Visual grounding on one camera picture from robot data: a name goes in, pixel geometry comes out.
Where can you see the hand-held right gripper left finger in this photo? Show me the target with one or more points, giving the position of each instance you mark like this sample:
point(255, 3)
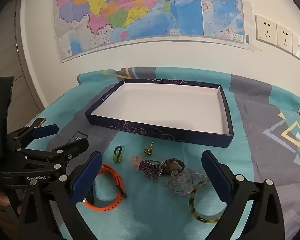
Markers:
point(86, 180)

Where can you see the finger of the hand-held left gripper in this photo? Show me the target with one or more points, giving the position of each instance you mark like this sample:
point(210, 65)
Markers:
point(46, 130)
point(72, 148)

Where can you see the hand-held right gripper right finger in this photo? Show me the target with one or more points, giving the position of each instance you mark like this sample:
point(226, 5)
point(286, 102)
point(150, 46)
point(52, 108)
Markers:
point(216, 180)

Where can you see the orange smart band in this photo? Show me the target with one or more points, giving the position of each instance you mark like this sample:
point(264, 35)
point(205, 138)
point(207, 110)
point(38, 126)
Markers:
point(115, 177)

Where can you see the tortoiseshell bangle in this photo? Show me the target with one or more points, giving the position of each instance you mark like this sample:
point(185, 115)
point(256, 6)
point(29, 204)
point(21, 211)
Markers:
point(192, 205)

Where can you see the dark blue cardboard box lid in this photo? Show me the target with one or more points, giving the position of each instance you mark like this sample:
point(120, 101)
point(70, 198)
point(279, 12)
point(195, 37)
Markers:
point(165, 105)

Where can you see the person's left hand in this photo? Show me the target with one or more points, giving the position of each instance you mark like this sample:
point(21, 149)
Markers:
point(0, 201)

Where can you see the brown wooden piece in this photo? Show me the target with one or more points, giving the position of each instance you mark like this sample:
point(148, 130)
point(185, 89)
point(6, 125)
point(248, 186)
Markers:
point(41, 122)

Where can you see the small black tag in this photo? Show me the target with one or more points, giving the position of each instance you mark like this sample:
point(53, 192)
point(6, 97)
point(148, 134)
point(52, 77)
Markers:
point(78, 138)

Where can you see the teal grey printed blanket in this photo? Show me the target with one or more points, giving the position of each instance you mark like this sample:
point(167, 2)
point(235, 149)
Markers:
point(252, 142)

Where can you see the grey door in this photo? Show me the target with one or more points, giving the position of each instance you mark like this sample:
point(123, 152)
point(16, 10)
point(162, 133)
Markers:
point(5, 50)

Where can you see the colourful wall map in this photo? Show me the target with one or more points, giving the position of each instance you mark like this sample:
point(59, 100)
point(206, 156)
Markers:
point(140, 12)

